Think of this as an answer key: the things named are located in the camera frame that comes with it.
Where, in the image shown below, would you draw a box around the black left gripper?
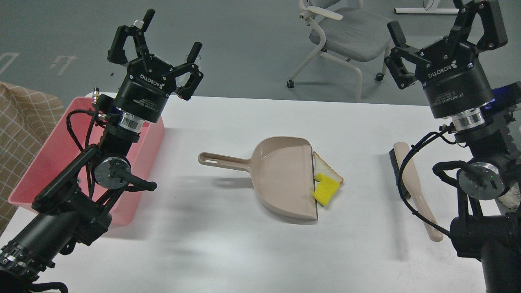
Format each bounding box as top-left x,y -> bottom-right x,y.
107,9 -> 204,124

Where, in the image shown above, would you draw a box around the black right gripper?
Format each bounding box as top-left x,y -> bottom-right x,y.
384,0 -> 508,118

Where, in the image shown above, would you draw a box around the beige hand brush black bristles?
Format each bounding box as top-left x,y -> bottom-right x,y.
389,142 -> 437,224

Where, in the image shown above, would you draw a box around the beige plastic dustpan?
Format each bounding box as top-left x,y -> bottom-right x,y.
198,136 -> 318,221

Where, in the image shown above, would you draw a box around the toast bread slice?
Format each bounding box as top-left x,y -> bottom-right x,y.
313,151 -> 344,185

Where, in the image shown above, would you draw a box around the yellow sponge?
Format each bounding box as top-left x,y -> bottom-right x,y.
311,173 -> 341,207

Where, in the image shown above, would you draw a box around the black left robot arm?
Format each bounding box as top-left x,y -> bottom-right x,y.
1,8 -> 204,293

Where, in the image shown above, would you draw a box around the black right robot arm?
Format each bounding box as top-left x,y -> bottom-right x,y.
384,0 -> 520,293

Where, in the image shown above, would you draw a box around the pink plastic bin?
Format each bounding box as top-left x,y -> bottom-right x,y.
8,97 -> 164,227

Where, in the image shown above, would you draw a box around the white desk foot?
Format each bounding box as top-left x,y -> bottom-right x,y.
394,0 -> 458,15

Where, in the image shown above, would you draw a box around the grey white office chair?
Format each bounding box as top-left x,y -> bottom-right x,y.
287,0 -> 391,102

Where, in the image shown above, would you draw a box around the beige checkered cloth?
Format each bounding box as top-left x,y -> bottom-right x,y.
0,82 -> 65,233

